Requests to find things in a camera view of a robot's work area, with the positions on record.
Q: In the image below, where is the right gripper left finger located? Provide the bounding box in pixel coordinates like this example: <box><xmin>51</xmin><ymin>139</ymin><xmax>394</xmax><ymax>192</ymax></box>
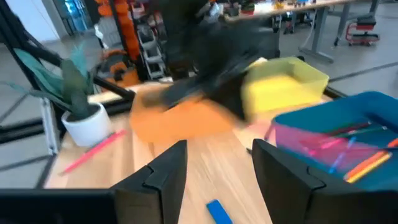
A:
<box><xmin>110</xmin><ymin>139</ymin><xmax>188</xmax><ymax>224</ymax></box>

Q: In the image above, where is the yellow pencil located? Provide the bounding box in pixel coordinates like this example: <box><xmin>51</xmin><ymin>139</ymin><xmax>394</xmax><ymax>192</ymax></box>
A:
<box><xmin>345</xmin><ymin>151</ymin><xmax>394</xmax><ymax>184</ymax></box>

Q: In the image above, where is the dark green pencil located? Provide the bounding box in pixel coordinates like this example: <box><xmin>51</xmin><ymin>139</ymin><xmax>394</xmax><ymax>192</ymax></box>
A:
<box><xmin>334</xmin><ymin>124</ymin><xmax>388</xmax><ymax>139</ymax></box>

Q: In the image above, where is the blue eraser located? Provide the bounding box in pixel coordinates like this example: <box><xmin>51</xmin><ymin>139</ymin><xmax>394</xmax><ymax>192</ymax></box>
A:
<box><xmin>205</xmin><ymin>199</ymin><xmax>234</xmax><ymax>224</ymax></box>

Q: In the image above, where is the orange pencil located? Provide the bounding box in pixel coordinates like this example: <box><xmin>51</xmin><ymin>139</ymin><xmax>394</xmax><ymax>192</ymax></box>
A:
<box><xmin>343</xmin><ymin>138</ymin><xmax>398</xmax><ymax>181</ymax></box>

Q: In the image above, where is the white plant pot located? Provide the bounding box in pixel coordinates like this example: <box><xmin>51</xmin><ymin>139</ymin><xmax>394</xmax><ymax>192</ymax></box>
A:
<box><xmin>60</xmin><ymin>102</ymin><xmax>113</xmax><ymax>147</ymax></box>

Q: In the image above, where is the long workshop desk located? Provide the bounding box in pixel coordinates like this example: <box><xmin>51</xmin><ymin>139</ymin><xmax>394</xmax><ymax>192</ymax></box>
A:
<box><xmin>223</xmin><ymin>0</ymin><xmax>384</xmax><ymax>65</ymax></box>

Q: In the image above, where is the red cart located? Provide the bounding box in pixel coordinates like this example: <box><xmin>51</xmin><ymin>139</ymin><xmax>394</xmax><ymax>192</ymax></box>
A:
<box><xmin>344</xmin><ymin>14</ymin><xmax>381</xmax><ymax>47</ymax></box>

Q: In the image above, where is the grey storage shelf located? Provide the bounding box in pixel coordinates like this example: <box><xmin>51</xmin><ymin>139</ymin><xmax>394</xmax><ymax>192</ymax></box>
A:
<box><xmin>133</xmin><ymin>17</ymin><xmax>169</xmax><ymax>81</ymax></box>

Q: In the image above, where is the blue plastic bin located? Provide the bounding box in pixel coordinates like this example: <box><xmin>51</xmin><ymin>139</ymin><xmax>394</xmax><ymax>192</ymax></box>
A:
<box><xmin>263</xmin><ymin>90</ymin><xmax>398</xmax><ymax>192</ymax></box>

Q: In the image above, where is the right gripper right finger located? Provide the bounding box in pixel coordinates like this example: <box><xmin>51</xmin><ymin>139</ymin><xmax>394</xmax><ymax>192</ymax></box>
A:
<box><xmin>251</xmin><ymin>138</ymin><xmax>398</xmax><ymax>224</ymax></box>

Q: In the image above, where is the green artificial plant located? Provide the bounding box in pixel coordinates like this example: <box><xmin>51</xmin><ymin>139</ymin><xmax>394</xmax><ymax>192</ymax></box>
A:
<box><xmin>0</xmin><ymin>43</ymin><xmax>96</xmax><ymax>121</ymax></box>

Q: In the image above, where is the orange plastic bin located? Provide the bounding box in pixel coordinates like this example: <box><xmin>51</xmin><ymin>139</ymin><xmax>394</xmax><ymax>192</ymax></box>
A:
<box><xmin>129</xmin><ymin>89</ymin><xmax>247</xmax><ymax>144</ymax></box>

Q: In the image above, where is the yellow plastic bin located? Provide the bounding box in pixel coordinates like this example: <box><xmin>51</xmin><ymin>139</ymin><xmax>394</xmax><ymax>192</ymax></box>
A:
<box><xmin>240</xmin><ymin>56</ymin><xmax>330</xmax><ymax>121</ymax></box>

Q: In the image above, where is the orange equipment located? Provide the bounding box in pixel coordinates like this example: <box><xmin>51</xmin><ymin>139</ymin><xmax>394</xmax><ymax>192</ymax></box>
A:
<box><xmin>95</xmin><ymin>0</ymin><xmax>142</xmax><ymax>90</ymax></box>

